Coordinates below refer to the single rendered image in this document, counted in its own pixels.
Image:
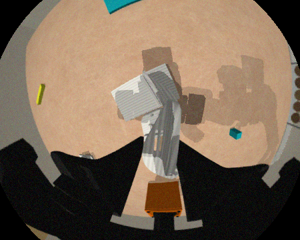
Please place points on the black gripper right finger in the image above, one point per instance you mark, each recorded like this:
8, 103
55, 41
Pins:
205, 183

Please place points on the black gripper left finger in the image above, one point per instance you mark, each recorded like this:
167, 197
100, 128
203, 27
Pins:
111, 176

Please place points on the small teal block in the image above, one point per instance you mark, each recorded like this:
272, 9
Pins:
235, 133

